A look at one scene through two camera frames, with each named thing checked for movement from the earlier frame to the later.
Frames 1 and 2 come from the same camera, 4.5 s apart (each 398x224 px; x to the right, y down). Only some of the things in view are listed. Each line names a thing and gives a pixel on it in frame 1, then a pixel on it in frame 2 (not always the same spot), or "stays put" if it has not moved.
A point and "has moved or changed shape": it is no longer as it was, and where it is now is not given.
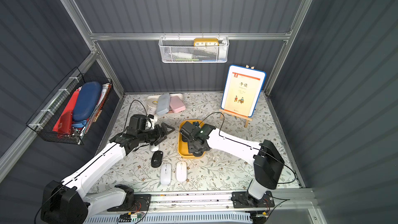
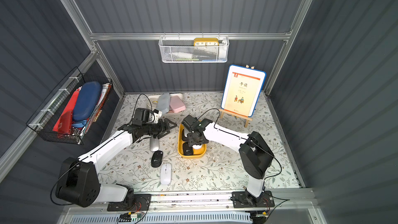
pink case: x=176 y=105 stays put
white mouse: x=166 y=173 stays put
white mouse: x=181 y=171 has moved or changed shape
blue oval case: x=87 y=99 stays put
